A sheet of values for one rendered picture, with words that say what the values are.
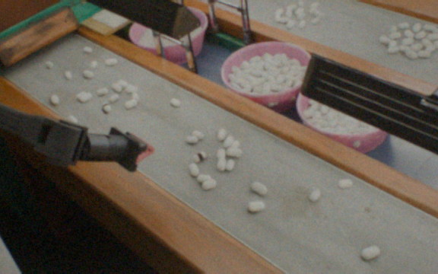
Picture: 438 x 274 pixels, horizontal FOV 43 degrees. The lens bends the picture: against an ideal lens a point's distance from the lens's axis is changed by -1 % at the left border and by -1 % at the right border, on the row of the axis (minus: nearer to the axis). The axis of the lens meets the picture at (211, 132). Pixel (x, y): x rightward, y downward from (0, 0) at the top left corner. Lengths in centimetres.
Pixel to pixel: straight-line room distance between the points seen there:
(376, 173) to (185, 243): 45
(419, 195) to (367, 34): 69
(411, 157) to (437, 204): 25
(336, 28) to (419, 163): 58
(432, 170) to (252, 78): 56
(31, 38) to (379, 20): 112
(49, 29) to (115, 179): 74
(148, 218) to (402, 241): 54
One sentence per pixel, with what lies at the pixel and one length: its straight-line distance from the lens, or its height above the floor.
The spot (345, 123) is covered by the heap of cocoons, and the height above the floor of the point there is 74.
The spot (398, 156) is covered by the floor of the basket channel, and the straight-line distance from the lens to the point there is 146.
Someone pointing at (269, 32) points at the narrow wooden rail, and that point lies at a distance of 178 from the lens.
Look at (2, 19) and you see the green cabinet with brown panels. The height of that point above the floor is 91.
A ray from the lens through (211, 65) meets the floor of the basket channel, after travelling 182.
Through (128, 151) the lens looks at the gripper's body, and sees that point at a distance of 118.
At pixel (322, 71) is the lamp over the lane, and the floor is 110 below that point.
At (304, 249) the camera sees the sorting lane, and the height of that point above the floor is 74.
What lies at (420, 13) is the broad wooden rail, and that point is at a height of 76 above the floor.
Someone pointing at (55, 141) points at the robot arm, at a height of 104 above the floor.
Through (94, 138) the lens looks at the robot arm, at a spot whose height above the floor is 99.
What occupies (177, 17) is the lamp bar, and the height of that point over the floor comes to 109.
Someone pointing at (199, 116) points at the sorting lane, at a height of 74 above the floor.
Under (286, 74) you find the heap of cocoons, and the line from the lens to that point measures 164.
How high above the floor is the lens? 168
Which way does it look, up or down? 40 degrees down
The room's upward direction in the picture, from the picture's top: 11 degrees counter-clockwise
